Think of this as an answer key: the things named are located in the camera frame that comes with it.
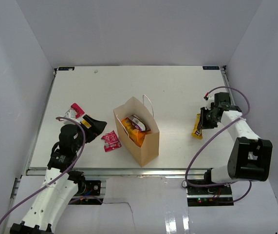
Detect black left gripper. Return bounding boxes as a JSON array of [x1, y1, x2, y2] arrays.
[[73, 115, 107, 152]]

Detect yellow M&M's packet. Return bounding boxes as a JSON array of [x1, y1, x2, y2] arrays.
[[191, 114, 203, 139]]

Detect pink candy packet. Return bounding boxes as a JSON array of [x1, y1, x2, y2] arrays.
[[101, 131, 122, 152]]

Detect dark brown M&M's packet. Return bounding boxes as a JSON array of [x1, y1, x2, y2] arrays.
[[128, 115, 150, 132]]

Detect orange yellow snack multipack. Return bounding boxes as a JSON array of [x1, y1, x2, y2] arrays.
[[121, 118, 146, 147]]

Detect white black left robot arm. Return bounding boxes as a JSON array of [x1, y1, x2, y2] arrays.
[[9, 115, 107, 234]]

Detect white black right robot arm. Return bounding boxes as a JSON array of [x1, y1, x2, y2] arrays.
[[198, 92, 273, 195]]

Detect brown paper bag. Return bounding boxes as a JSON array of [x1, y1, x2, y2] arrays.
[[113, 95, 160, 167]]

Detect small yellow snack packet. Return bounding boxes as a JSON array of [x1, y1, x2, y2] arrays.
[[82, 120, 91, 128]]

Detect magenta small snack packet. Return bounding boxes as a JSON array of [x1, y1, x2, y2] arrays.
[[65, 103, 85, 119]]

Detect blue label left corner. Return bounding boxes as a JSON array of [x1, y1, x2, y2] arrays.
[[57, 66, 75, 71]]

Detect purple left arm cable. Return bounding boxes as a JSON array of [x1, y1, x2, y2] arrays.
[[0, 117, 103, 234]]

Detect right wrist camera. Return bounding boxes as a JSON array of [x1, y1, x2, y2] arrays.
[[204, 93, 214, 110]]

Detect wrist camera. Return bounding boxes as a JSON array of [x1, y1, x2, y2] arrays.
[[56, 108, 85, 125], [204, 93, 214, 110]]

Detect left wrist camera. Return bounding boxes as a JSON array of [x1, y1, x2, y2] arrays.
[[56, 108, 85, 125]]

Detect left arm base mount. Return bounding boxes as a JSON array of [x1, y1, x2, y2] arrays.
[[81, 180, 101, 196]]

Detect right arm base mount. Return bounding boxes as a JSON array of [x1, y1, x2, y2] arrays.
[[181, 180, 234, 207]]

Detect aluminium front rail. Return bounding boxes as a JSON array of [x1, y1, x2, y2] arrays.
[[26, 168, 207, 177]]

